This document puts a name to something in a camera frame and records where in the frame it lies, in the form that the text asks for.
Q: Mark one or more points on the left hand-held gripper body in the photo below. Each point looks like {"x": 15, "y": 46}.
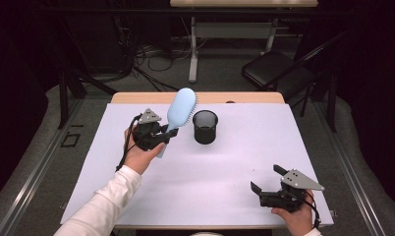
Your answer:
{"x": 148, "y": 136}

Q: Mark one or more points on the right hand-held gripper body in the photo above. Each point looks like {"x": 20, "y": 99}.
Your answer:
{"x": 290, "y": 196}

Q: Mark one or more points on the light blue hairbrush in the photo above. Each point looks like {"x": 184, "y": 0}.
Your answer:
{"x": 182, "y": 105}

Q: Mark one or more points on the black mesh pen cup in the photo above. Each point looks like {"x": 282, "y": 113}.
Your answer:
{"x": 205, "y": 136}

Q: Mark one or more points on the person's left hand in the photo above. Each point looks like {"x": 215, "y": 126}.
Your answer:
{"x": 140, "y": 160}

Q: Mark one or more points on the person's right hand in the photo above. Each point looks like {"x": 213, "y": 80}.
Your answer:
{"x": 298, "y": 221}

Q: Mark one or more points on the white table sheet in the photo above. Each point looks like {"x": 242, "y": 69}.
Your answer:
{"x": 218, "y": 177}

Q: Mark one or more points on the black metal stand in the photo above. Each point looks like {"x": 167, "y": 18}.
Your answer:
{"x": 63, "y": 98}

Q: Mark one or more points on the black folding chair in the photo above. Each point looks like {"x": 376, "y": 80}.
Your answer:
{"x": 270, "y": 69}

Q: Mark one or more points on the dark curtain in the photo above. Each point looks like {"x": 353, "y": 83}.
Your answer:
{"x": 375, "y": 98}
{"x": 12, "y": 98}

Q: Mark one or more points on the metal floor rail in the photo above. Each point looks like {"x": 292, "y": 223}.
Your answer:
{"x": 35, "y": 178}
{"x": 353, "y": 178}

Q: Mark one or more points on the white frame desk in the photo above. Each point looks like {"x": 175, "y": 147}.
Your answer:
{"x": 231, "y": 30}

